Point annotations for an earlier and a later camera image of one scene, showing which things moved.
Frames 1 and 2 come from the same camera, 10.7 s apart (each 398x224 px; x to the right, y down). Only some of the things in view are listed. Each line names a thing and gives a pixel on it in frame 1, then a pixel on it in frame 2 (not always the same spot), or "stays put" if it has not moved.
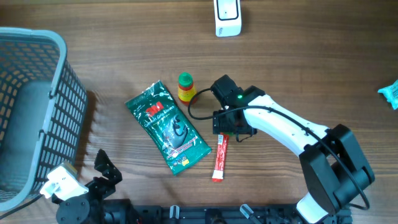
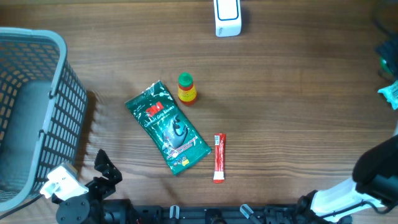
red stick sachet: x=222 y=144 stays put
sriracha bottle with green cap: x=186 y=88 stays put
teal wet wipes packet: x=391 y=94 stays put
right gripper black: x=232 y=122 -> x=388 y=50
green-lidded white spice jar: x=230 y=134 -> x=384 y=71
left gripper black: x=109 y=172 stays put
